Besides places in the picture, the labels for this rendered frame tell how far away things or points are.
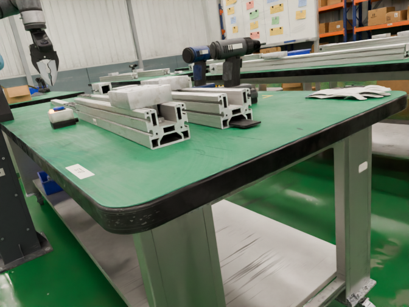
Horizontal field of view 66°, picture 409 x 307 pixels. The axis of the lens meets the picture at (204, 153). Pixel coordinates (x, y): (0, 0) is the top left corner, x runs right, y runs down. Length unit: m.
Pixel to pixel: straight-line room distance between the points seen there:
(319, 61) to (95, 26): 11.56
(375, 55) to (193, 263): 1.83
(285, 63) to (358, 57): 0.55
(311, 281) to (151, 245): 0.69
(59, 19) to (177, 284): 12.62
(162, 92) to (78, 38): 12.37
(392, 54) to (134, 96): 1.72
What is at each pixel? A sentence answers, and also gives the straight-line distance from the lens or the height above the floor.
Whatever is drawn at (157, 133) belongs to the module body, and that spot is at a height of 0.81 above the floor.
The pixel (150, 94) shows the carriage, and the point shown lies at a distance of 0.76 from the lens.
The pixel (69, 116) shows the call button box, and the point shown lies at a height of 0.82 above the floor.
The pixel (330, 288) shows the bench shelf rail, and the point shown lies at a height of 0.20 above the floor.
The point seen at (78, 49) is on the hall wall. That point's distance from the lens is 13.05.
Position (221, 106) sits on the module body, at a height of 0.84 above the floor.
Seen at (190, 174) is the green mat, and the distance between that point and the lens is 0.51.
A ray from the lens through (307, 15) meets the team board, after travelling 3.98.
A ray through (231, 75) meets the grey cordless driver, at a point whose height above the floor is 0.89.
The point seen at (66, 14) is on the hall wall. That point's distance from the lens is 13.16.
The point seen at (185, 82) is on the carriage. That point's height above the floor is 0.88.
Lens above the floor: 0.96
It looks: 17 degrees down
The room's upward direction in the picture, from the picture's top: 8 degrees counter-clockwise
